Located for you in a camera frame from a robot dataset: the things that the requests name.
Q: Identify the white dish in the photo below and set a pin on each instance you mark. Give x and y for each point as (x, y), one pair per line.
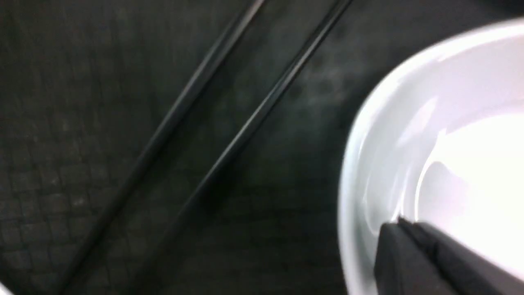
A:
(440, 140)

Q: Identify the black chopstick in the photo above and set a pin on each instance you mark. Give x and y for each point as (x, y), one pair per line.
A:
(205, 71)
(179, 221)

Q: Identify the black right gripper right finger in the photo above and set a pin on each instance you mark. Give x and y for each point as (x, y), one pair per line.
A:
(467, 272)

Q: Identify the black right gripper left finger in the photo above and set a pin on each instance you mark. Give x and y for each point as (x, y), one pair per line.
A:
(401, 268)

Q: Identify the black plastic serving tray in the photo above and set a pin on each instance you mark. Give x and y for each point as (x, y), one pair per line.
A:
(85, 83)

